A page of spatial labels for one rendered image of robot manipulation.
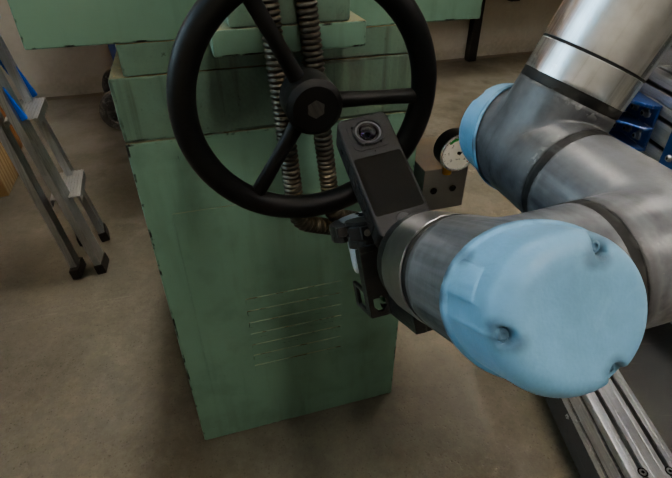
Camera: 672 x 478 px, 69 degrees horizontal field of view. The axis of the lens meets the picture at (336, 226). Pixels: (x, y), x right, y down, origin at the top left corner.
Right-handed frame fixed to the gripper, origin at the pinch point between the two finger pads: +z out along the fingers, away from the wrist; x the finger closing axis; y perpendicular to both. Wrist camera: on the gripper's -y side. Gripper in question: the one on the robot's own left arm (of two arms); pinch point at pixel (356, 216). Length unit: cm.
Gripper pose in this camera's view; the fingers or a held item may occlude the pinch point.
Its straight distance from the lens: 53.9
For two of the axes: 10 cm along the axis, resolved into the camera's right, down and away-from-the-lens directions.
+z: -2.0, -0.8, 9.8
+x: 9.6, -2.0, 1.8
